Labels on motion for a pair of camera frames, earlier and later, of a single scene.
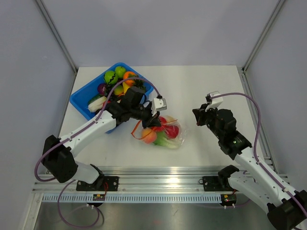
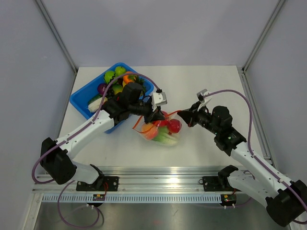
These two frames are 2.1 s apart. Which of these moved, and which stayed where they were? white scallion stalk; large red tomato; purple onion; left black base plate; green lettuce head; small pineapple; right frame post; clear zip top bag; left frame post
Moved: large red tomato; green lettuce head; clear zip top bag
Stayed: small pineapple; left frame post; left black base plate; right frame post; white scallion stalk; purple onion
